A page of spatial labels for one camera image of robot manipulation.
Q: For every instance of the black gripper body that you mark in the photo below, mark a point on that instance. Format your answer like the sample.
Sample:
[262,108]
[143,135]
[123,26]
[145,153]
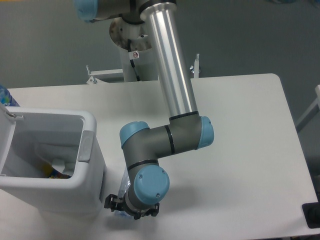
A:
[130,210]

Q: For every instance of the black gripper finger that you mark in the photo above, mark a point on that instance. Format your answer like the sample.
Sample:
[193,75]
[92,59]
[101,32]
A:
[150,210]
[114,203]

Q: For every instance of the crushed clear plastic bottle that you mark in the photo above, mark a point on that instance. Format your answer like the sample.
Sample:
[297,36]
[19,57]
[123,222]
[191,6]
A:
[124,186]

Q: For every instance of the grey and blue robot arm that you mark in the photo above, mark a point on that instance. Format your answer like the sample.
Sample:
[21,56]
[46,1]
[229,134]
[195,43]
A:
[187,130]

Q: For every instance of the white plastic trash can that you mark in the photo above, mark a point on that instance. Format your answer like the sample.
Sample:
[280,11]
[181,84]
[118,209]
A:
[20,169]

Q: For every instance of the blue and yellow snack packet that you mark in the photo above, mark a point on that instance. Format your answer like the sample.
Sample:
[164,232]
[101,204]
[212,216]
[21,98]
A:
[51,173]

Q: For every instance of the blue patterned bottle at edge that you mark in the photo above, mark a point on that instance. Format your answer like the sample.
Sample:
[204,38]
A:
[6,98]

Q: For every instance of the black clamp at table edge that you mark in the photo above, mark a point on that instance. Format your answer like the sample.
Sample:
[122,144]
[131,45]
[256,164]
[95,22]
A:
[311,213]

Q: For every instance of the white left frame bracket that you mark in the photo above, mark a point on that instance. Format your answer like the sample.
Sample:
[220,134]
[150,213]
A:
[106,76]

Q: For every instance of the white upright clamp bracket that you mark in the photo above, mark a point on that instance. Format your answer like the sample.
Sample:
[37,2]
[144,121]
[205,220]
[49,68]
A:
[195,68]

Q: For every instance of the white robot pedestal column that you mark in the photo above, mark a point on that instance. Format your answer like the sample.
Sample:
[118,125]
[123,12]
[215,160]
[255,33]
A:
[135,50]

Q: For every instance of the white frame at right edge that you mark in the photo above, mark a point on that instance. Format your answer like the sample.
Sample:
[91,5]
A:
[310,112]

